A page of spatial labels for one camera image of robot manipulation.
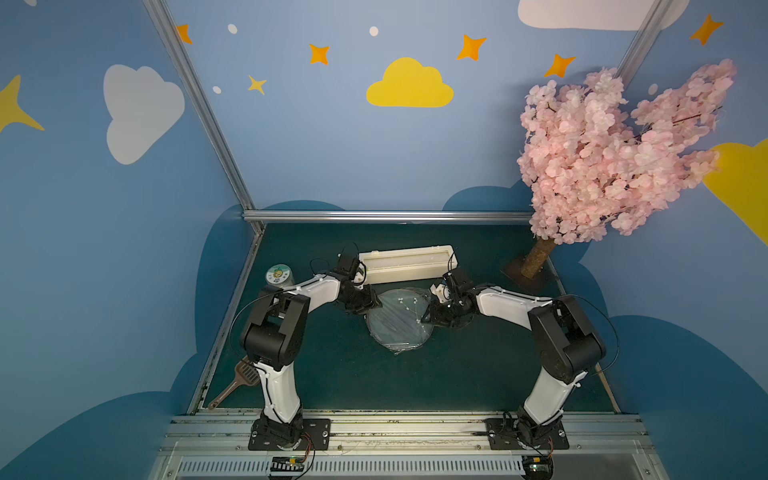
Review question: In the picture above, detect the round grey glass plate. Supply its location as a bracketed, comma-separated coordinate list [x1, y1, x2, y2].
[364, 287, 436, 353]

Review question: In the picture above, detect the clear plastic wrap sheet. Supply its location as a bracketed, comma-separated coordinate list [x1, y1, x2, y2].
[362, 286, 437, 356]

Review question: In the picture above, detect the white plastic wrap dispenser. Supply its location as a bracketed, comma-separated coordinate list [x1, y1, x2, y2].
[359, 245, 458, 285]

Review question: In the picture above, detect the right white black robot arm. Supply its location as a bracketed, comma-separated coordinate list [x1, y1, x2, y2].
[424, 282, 606, 438]

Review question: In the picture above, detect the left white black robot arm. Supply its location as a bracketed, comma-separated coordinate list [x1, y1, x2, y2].
[239, 274, 381, 430]

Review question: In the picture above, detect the brown slotted spatula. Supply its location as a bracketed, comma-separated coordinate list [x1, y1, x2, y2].
[207, 357, 260, 410]

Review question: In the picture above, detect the pink cherry blossom tree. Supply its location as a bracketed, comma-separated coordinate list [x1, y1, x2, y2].
[503, 59, 737, 292]

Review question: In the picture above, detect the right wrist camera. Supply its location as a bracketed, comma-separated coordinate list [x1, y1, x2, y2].
[430, 267, 475, 304]

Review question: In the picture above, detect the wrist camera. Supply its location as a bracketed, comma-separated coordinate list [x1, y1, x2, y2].
[332, 253, 367, 285]
[430, 267, 475, 304]

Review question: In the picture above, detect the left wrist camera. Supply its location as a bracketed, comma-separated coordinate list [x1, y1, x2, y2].
[332, 253, 367, 285]

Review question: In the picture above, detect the aluminium back frame bar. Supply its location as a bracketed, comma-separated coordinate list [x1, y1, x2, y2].
[243, 210, 532, 225]

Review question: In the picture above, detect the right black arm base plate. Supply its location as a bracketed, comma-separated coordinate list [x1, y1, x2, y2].
[484, 416, 570, 452]

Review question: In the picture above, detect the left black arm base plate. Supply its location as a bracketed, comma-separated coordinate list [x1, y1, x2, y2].
[248, 418, 332, 452]

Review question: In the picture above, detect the aluminium front rail frame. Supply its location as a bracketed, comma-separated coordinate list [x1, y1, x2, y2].
[149, 410, 668, 479]

